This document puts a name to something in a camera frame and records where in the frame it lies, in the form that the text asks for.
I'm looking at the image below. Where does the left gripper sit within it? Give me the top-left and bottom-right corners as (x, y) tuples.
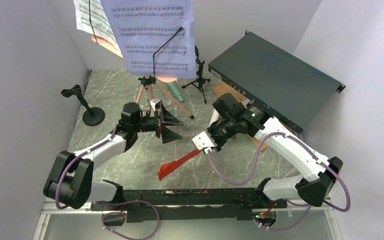
(133, 103), (184, 144)

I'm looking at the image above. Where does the green condenser microphone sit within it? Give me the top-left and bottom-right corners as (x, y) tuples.
(167, 82), (184, 102)

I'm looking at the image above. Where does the red sheet music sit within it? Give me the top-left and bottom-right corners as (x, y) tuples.
(157, 149), (201, 182)

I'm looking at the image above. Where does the pink music stand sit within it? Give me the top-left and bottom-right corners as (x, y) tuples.
(90, 33), (196, 120)

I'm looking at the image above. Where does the black tripod mic stand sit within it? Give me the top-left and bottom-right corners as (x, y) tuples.
(181, 45), (211, 104)

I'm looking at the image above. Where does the black round-base mic stand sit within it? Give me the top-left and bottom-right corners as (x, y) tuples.
(60, 84), (106, 127)

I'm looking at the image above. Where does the purple sheet paper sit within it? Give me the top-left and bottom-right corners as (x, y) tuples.
(100, 0), (197, 79)

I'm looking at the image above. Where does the white handheld microphone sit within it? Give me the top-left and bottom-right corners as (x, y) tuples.
(208, 108), (220, 126)

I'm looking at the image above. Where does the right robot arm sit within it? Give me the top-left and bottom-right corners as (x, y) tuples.
(195, 93), (344, 208)

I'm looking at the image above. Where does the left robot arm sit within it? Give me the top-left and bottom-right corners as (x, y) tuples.
(43, 99), (184, 210)

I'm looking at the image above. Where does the wooden board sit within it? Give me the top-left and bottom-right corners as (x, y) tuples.
(211, 82), (269, 151)

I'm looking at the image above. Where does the dark rack audio unit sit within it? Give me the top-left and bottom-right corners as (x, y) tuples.
(208, 31), (346, 134)

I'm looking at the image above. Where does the white sheet music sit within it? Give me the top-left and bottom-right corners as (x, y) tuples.
(73, 0), (120, 50)

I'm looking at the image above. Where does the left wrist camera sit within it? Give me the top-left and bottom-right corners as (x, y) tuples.
(148, 98), (162, 115)

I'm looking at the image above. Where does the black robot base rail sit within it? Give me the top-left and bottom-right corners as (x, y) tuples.
(90, 187), (287, 223)

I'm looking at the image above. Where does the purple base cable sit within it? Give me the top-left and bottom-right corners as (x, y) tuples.
(101, 199), (160, 240)

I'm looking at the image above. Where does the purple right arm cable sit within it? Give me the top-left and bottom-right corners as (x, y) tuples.
(206, 131), (351, 232)

